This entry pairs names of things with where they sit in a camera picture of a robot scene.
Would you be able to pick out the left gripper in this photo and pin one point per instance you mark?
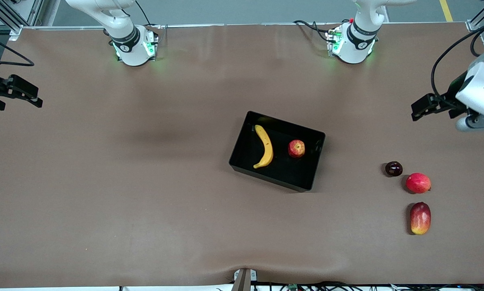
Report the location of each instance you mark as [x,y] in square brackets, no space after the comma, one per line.
[453,93]

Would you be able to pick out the small red yellow apple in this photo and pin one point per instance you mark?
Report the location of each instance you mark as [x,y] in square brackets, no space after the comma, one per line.
[296,148]

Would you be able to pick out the black plastic box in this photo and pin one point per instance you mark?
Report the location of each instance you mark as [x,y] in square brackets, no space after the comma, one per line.
[286,169]

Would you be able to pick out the yellow banana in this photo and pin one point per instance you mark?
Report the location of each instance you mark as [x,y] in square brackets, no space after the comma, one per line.
[268,149]

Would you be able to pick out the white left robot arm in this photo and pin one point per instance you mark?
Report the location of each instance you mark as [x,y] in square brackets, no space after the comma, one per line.
[359,36]

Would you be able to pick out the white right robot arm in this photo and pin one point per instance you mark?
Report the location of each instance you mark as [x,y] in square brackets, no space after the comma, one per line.
[125,40]

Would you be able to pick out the dark purple plum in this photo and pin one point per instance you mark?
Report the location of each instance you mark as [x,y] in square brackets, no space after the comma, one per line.
[393,169]

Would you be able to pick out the round red fruit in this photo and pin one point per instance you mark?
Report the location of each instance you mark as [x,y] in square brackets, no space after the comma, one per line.
[418,183]

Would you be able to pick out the red yellow mango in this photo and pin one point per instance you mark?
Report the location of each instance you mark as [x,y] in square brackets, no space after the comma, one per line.
[420,218]

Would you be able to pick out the brown table cover mat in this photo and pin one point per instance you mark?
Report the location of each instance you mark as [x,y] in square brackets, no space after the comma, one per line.
[84,182]

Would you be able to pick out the table edge clamp bracket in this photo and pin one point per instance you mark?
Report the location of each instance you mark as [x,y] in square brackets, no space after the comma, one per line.
[244,281]

